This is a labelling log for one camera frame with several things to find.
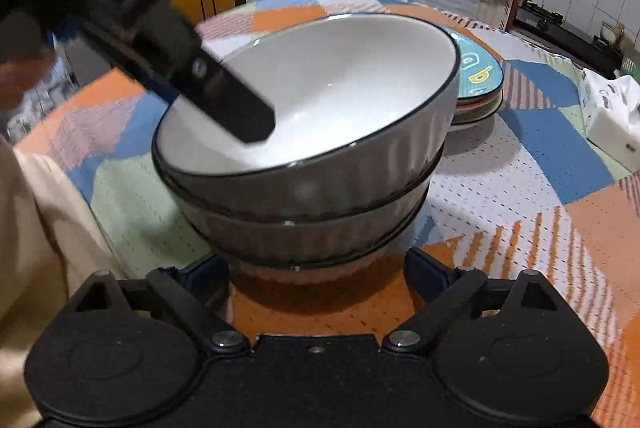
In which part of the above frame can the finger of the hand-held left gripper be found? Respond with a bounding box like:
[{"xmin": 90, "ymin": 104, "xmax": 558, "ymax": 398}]
[{"xmin": 79, "ymin": 0, "xmax": 277, "ymax": 145}]

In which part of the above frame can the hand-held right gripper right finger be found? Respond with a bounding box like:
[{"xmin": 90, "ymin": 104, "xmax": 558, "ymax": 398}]
[{"xmin": 382, "ymin": 247, "xmax": 567, "ymax": 357}]

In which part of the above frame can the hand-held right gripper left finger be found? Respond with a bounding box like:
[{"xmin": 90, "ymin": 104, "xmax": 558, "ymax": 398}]
[{"xmin": 67, "ymin": 253, "xmax": 252, "ymax": 357}]

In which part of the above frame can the grey ribbed bowl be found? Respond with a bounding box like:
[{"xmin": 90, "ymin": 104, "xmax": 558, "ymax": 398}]
[
  {"xmin": 151, "ymin": 13, "xmax": 461, "ymax": 222},
  {"xmin": 219, "ymin": 188, "xmax": 432, "ymax": 285},
  {"xmin": 152, "ymin": 145, "xmax": 446, "ymax": 270}
]

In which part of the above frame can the white plate with sun print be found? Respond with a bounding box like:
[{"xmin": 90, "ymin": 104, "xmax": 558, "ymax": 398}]
[{"xmin": 449, "ymin": 100, "xmax": 501, "ymax": 127}]

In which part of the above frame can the blue plate with egg print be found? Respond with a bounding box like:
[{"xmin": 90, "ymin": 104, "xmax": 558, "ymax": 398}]
[{"xmin": 439, "ymin": 24, "xmax": 505, "ymax": 102}]

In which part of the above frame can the person's left hand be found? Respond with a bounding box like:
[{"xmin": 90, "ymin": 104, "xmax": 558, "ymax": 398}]
[{"xmin": 0, "ymin": 55, "xmax": 57, "ymax": 112}]

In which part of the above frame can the white tissue pack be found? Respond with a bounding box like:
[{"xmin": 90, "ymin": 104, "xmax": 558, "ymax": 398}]
[{"xmin": 577, "ymin": 68, "xmax": 640, "ymax": 172}]

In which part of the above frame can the black gas stove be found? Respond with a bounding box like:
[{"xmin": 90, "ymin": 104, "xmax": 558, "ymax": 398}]
[{"xmin": 515, "ymin": 0, "xmax": 622, "ymax": 75}]

